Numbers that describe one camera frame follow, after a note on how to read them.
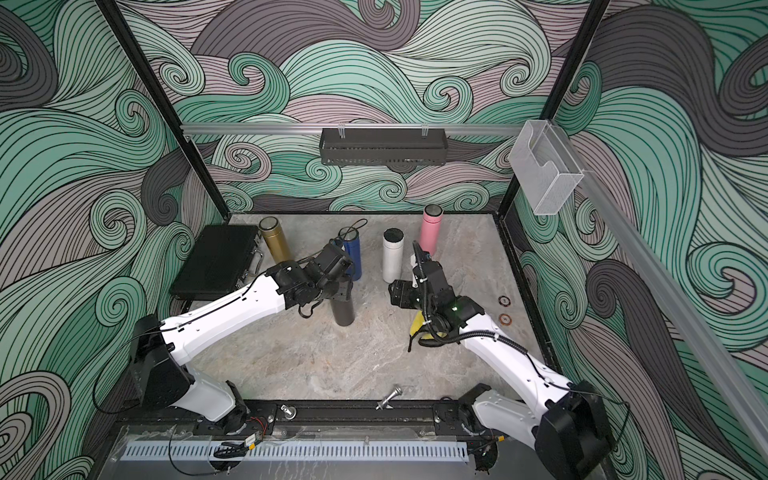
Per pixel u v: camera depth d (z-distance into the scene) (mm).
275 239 922
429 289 589
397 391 759
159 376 397
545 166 784
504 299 950
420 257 705
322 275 574
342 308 835
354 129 941
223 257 994
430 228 944
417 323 869
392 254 890
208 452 697
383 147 955
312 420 742
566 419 377
